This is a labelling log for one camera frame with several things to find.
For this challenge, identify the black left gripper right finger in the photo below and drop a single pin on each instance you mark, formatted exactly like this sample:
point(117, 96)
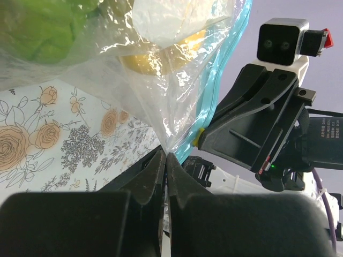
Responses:
point(206, 224)

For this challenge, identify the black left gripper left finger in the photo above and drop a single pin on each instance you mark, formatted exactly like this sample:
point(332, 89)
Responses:
point(124, 218)

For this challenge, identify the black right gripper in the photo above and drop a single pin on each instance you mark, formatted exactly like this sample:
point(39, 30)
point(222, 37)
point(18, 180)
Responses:
point(259, 123)

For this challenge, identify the yellow toy lemon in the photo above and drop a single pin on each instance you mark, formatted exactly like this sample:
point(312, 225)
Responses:
point(165, 61)

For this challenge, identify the clear zip top bag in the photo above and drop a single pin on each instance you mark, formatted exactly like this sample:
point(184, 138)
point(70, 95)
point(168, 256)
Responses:
point(177, 105)

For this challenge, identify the wrinkled green fruit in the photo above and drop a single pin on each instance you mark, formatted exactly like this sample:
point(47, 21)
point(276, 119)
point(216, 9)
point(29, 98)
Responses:
point(44, 32)

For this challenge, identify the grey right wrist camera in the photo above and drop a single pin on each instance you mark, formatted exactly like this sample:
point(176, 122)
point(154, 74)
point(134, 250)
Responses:
point(280, 40)

